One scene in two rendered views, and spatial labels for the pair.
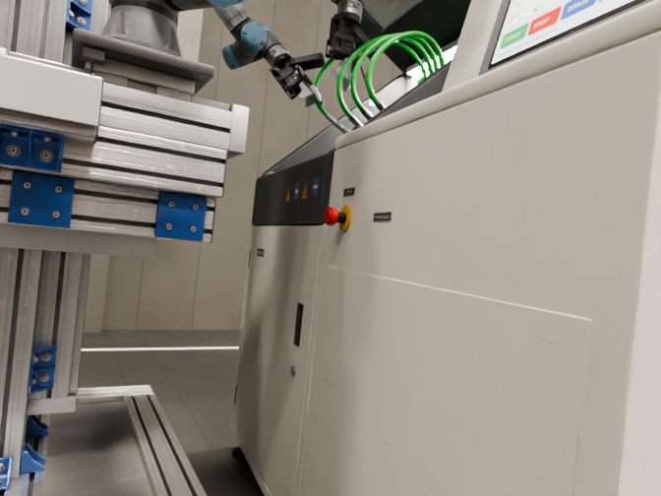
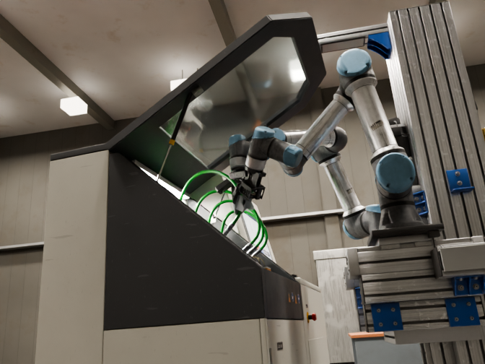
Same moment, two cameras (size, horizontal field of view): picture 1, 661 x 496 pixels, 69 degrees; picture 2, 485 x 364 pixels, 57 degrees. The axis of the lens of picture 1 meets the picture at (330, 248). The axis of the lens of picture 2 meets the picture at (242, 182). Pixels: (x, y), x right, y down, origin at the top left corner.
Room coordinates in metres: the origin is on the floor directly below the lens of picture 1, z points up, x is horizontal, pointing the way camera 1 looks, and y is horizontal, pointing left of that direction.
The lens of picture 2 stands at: (2.85, 1.18, 0.75)
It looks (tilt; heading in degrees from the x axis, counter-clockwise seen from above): 19 degrees up; 219
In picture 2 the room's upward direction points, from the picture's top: 4 degrees counter-clockwise
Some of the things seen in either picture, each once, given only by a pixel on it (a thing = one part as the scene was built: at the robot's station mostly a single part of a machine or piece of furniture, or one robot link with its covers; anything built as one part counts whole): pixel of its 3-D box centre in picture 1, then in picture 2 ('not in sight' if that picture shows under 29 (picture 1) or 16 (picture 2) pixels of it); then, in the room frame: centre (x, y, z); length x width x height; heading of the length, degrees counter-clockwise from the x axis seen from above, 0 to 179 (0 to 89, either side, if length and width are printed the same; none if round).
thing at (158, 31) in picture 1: (143, 39); not in sight; (0.89, 0.39, 1.09); 0.15 x 0.15 x 0.10
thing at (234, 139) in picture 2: not in sight; (238, 148); (1.43, 0.02, 1.52); 0.09 x 0.08 x 0.11; 157
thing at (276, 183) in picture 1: (289, 197); (281, 297); (1.37, 0.13, 0.87); 0.62 x 0.04 x 0.16; 23
